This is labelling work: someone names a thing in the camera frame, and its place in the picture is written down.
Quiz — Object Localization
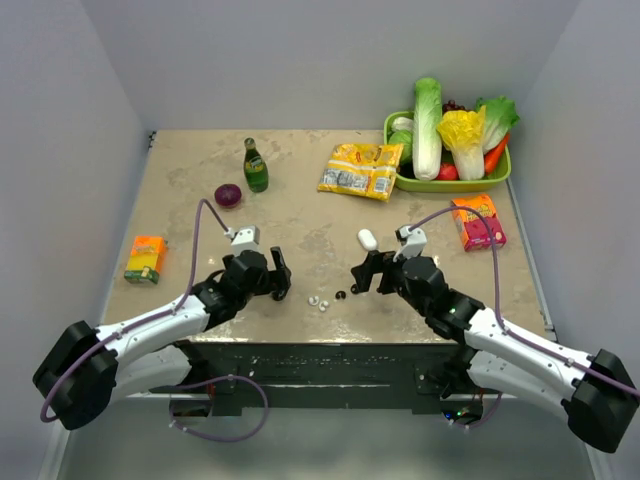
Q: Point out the red tomato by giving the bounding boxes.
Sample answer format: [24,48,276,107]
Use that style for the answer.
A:
[436,162,459,181]

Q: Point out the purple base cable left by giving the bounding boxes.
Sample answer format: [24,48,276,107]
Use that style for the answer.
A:
[168,373,270,444]

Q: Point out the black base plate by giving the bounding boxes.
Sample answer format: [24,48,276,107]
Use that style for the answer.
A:
[169,341,501,419]

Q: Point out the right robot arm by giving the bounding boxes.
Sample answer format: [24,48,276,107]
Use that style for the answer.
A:
[351,251,639,453]

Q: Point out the green glass bottle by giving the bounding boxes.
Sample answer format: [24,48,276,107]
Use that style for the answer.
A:
[243,137,269,193]

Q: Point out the orange yellow juice carton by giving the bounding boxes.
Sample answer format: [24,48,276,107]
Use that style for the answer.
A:
[124,236,167,285]

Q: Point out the yellow snack bag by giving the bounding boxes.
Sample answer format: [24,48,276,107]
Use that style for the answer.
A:
[317,143,404,202]

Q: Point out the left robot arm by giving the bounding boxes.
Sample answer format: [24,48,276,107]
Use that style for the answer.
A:
[33,247,291,430]

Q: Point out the white cauliflower piece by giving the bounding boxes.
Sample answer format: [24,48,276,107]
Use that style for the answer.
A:
[391,116,413,133]

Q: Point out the napa cabbage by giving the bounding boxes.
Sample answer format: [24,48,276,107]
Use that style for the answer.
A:
[412,77,442,181]

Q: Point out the round green cabbage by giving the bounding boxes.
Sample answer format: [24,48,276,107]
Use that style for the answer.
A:
[388,130,413,165]

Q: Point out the green lettuce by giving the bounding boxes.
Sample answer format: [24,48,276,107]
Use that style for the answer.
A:
[475,96,520,153]

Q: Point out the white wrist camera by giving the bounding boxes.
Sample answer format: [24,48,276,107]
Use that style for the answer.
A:
[393,225,427,262]
[224,225,260,256]

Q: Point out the green plastic basket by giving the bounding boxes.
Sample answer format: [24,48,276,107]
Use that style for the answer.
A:
[383,111,512,193]

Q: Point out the white earbud charging case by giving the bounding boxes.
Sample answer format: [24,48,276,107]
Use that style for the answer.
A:
[357,229,378,251]

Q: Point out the dark red grapes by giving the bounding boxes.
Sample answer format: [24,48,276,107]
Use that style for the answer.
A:
[442,100,467,114]

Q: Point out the yellow leaf cabbage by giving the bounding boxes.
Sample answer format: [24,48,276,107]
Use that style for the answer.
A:
[436,106,486,181]

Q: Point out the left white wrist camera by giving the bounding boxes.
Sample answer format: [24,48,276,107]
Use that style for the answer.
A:
[224,225,260,256]

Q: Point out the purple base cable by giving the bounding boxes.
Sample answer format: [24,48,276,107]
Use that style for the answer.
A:
[447,392,503,431]
[168,373,270,444]

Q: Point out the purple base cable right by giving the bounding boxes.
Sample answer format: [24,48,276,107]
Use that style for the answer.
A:
[447,392,503,431]

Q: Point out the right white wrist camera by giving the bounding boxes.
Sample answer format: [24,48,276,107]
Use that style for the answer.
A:
[393,225,427,262]

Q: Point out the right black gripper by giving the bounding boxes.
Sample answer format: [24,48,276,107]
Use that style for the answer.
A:
[351,246,430,317]

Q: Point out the pink orange snack box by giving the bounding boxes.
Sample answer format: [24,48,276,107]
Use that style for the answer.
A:
[451,193,507,251]

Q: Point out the orange carrot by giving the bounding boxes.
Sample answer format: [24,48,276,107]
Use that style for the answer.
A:
[484,133,510,176]

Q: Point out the purple red onion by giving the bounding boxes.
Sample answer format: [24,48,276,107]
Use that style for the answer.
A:
[214,183,242,209]

